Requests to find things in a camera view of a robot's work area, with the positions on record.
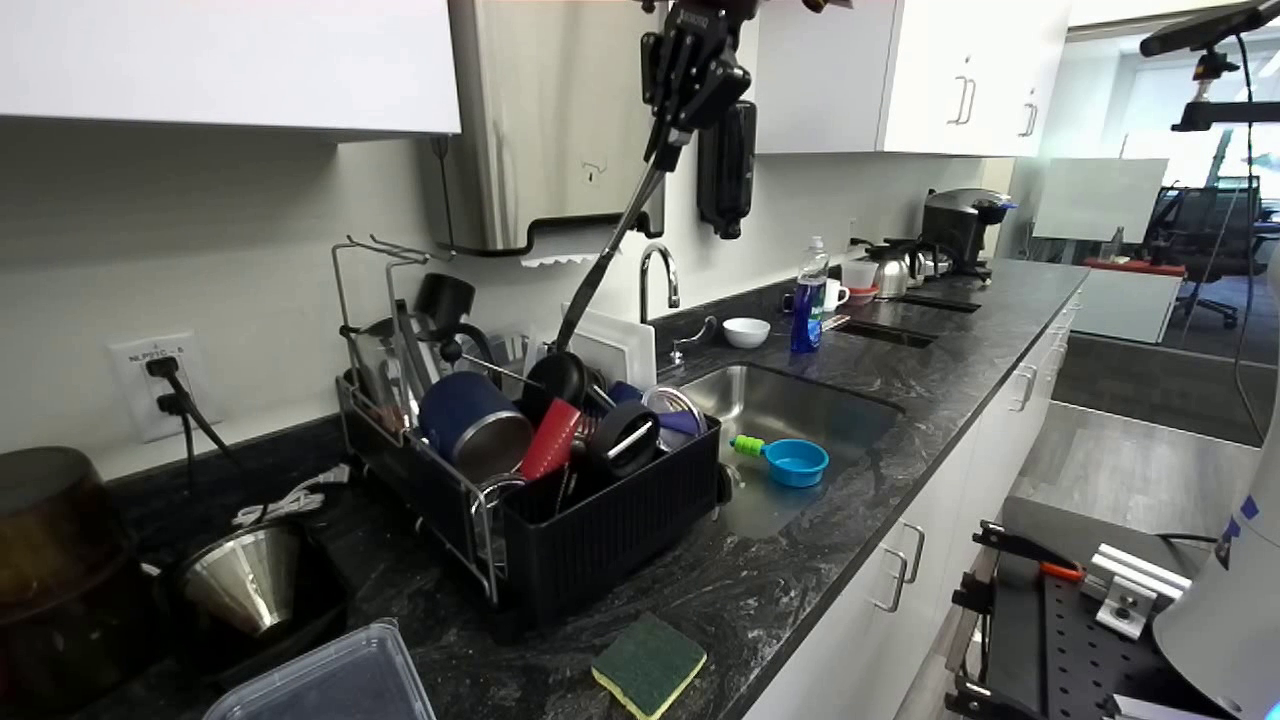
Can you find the silver metal bracket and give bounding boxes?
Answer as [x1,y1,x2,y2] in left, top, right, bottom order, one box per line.
[1086,536,1195,644]

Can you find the dark brown pot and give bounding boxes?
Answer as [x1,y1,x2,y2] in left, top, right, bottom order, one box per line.
[0,445,135,713]

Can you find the white cutting board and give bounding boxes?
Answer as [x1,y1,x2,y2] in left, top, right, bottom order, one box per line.
[555,300,660,392]

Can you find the red cup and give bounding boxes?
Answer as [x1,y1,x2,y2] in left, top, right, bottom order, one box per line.
[516,395,590,487]

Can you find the orange handled tool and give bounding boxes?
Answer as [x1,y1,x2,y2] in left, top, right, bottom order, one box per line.
[969,517,1091,593]

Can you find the black cup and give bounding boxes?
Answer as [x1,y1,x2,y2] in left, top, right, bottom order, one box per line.
[581,399,665,476]

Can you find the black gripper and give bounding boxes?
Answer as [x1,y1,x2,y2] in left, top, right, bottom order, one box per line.
[640,0,765,170]

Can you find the clear drinking glass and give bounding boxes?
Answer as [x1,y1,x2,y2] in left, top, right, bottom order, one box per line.
[636,379,713,452]

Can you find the black coffee machine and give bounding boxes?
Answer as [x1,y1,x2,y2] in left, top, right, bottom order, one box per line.
[918,185,1016,279]

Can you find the blue measuring cup green handle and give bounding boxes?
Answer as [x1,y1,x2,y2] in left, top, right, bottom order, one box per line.
[729,432,831,490]

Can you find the black handled kitchen knife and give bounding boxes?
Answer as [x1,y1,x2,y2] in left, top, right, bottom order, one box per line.
[547,123,689,361]

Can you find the blue steel tumbler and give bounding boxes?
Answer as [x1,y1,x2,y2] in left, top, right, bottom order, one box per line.
[417,368,535,487]

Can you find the stainless steel sink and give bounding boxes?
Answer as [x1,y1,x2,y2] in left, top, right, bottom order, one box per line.
[671,361,910,545]

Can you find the small white bowl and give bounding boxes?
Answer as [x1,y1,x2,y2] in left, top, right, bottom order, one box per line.
[721,313,778,351]

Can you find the black round ladle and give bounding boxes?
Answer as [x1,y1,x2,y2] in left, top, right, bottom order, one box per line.
[516,347,593,423]

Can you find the black camera on mount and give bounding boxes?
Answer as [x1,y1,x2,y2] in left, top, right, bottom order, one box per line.
[1136,0,1280,136]

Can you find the black dish drying rack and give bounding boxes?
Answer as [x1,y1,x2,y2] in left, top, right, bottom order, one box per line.
[328,230,736,627]

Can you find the steel cone funnel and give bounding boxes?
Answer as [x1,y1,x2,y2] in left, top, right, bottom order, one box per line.
[178,520,307,639]

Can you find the frosted glass panel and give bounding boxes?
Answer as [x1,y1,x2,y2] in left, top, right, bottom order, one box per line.
[1033,154,1171,249]

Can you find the white lower cabinets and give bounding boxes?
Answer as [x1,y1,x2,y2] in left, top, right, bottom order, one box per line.
[746,294,1086,720]

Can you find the black counter mat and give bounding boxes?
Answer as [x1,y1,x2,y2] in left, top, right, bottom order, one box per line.
[838,317,941,351]

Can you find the green yellow sponge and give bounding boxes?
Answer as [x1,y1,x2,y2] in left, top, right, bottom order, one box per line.
[590,609,713,720]

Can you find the black wall soap dispenser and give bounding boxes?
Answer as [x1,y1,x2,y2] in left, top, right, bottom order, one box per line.
[693,93,761,244]

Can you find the black power plug cable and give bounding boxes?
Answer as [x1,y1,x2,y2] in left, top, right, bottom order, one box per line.
[140,351,236,472]

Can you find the stainless paper towel dispenser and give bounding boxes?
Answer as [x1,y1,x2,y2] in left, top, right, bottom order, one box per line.
[432,0,671,258]

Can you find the clear plastic food container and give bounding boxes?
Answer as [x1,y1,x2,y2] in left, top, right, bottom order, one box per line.
[196,616,439,720]

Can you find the black mug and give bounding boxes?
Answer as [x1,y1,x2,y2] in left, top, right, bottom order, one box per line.
[413,269,492,362]

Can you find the black perforated breadboard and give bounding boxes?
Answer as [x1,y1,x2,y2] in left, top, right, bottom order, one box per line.
[984,523,1204,720]

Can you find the white upper cabinet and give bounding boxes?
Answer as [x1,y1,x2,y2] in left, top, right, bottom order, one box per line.
[0,0,466,136]
[758,0,1073,158]

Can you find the chrome sink faucet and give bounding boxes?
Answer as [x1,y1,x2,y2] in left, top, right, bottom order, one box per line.
[636,240,717,373]

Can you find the white wall outlet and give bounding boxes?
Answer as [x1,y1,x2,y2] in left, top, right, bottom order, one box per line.
[109,329,199,445]

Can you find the blue dish soap bottle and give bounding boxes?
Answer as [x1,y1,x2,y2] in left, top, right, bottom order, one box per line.
[789,234,831,354]

